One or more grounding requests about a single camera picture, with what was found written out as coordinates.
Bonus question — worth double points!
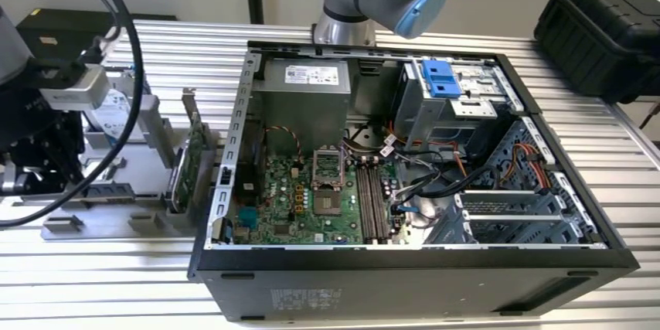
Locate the dark RAM memory stick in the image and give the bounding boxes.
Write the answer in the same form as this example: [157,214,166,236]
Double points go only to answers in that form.
[63,185,138,206]

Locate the hard disk in blue carrier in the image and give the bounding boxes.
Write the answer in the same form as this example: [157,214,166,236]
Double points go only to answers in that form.
[81,69,151,142]

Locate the grey parts rack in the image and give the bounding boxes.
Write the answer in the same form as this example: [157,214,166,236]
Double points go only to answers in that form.
[39,88,227,239]

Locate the black cabinet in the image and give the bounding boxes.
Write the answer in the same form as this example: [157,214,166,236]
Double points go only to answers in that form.
[13,8,179,66]

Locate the green graphics card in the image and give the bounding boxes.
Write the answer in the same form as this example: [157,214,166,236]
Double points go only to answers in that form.
[162,88,218,216]

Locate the black case fan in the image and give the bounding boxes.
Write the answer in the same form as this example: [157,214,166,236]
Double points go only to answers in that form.
[234,113,266,208]

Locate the green motherboard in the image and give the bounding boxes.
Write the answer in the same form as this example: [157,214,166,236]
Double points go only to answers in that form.
[230,148,413,247]

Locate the grey power supply unit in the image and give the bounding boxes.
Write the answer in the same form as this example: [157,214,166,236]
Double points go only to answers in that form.
[255,57,353,150]

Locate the CPU socket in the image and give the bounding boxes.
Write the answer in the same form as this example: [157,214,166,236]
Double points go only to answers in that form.
[311,187,345,216]

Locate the black open PC case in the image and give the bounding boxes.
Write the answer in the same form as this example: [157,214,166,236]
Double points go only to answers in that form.
[187,39,639,323]

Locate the blue plastic disk carrier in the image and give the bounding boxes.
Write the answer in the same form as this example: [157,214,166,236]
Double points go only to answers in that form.
[419,58,463,100]

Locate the metal expansion slot cover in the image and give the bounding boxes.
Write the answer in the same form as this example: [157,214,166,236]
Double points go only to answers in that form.
[461,212,574,233]

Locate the black hard equipment case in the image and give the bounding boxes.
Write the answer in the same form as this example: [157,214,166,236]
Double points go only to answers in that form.
[531,0,660,106]

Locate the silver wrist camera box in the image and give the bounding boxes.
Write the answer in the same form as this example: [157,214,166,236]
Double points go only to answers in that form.
[38,63,111,111]

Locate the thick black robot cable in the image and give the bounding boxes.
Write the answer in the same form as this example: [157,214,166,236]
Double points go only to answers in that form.
[0,0,143,229]

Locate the twisted coloured fan wire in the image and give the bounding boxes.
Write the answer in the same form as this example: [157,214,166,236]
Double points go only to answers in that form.
[262,124,306,164]

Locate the metal socket cover frame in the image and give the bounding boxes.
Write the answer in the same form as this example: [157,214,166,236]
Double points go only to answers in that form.
[311,144,346,189]

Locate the thin wire locking lever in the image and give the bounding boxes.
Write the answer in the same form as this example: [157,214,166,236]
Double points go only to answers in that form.
[339,144,353,189]

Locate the orange data wire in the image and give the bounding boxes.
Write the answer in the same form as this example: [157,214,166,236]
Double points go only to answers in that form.
[425,139,469,177]

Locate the black cable bundle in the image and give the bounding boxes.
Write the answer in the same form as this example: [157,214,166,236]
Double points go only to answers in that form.
[406,162,498,202]

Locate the orange red power wires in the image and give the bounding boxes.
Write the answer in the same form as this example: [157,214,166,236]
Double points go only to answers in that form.
[507,143,551,196]

